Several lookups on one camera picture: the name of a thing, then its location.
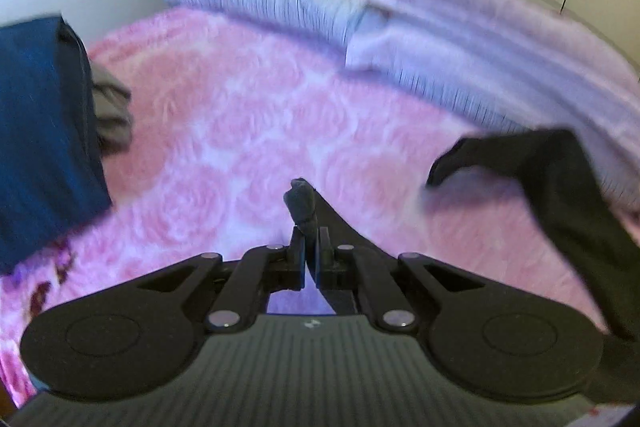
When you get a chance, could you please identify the black pants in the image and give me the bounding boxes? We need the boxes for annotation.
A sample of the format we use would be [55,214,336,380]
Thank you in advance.
[282,128,640,344]

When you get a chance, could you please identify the lilac ribbed quilt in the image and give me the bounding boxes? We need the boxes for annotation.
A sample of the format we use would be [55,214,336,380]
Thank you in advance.
[345,19,531,138]

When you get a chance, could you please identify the grey-brown cloth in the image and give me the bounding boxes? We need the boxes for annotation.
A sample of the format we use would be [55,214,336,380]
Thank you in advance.
[89,64,135,158]

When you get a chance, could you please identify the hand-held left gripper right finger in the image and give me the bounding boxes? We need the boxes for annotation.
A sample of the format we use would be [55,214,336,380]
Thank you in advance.
[316,227,482,334]

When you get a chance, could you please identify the dark blue cloth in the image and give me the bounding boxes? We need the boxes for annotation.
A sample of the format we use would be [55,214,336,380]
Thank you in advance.
[0,16,114,276]

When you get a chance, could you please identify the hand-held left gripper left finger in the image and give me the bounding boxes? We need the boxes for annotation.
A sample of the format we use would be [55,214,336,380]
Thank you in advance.
[134,227,307,334]

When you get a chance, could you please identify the lavender fuzzy blanket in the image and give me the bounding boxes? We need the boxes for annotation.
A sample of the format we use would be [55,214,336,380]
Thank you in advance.
[350,0,640,214]

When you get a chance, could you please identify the pink rose blanket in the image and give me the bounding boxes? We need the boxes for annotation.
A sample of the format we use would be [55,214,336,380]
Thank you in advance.
[0,6,617,409]

